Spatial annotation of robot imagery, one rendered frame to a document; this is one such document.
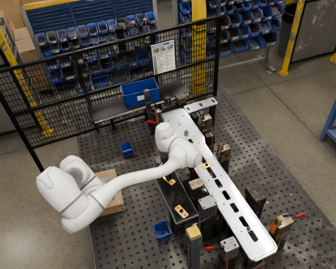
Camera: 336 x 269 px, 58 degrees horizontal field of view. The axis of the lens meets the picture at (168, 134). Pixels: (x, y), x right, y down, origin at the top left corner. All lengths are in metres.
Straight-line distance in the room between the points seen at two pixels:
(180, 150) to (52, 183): 0.61
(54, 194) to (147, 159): 1.32
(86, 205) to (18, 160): 2.70
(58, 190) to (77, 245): 1.73
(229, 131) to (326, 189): 1.25
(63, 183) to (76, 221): 0.18
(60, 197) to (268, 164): 1.74
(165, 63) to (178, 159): 1.42
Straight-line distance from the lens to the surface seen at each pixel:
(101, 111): 2.67
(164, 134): 1.54
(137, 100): 2.62
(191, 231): 1.71
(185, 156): 1.48
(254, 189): 2.05
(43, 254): 3.22
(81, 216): 1.47
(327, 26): 5.05
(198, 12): 2.73
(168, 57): 2.74
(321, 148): 3.91
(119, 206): 2.32
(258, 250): 1.88
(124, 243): 2.23
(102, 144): 2.84
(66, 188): 1.45
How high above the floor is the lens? 2.67
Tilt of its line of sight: 44 degrees down
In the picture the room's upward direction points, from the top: 5 degrees counter-clockwise
